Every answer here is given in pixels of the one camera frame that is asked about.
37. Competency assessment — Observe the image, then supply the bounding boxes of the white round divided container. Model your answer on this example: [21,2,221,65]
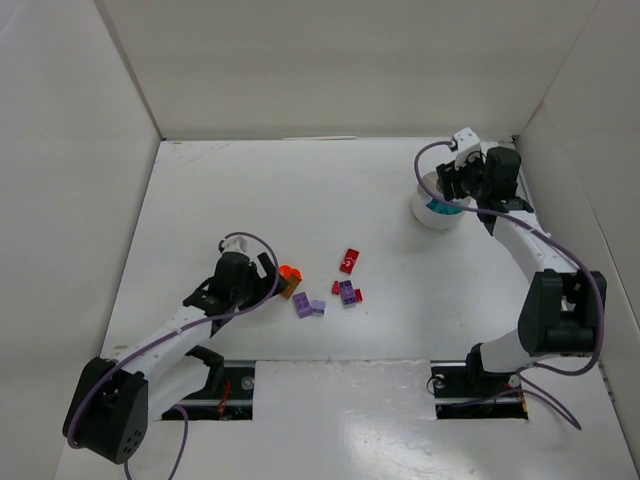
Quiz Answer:
[411,184,471,230]

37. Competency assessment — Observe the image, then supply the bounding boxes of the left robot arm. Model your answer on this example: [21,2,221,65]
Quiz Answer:
[62,249,285,465]

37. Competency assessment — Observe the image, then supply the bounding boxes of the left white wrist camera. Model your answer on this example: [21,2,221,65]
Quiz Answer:
[218,235,247,254]

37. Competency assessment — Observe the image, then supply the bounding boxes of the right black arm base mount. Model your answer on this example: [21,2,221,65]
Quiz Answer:
[426,344,528,420]

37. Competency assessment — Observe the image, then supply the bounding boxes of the large red lego brick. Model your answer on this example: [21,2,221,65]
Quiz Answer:
[339,248,360,275]

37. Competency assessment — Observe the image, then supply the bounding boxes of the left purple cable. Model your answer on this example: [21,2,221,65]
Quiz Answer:
[65,231,282,480]

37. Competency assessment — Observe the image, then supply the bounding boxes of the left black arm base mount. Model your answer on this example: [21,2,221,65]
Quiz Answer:
[179,346,256,421]

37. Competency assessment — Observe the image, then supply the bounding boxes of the orange transparent lego piece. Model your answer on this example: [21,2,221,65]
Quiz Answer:
[279,264,303,282]

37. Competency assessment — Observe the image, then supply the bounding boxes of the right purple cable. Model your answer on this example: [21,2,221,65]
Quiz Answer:
[413,141,605,431]

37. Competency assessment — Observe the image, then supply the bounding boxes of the brown lego brick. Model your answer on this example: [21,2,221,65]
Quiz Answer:
[280,275,302,299]

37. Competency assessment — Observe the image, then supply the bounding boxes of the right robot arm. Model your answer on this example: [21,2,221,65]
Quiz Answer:
[436,140,607,376]

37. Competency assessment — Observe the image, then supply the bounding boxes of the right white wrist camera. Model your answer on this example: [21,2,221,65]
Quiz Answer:
[449,127,481,169]

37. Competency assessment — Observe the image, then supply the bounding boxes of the purple cable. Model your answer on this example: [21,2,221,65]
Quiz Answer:
[65,231,282,480]
[413,141,605,431]

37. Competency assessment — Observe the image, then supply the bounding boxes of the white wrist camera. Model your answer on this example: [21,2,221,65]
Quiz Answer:
[218,235,247,254]
[449,127,481,169]

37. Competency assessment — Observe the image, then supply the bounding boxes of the aluminium rail on right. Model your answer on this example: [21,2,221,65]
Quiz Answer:
[493,211,576,336]

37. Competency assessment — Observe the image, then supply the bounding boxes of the purple lego brick on red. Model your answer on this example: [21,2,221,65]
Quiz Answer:
[338,280,363,308]

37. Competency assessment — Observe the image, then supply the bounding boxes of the teal lego brick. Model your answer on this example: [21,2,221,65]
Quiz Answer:
[425,199,464,216]

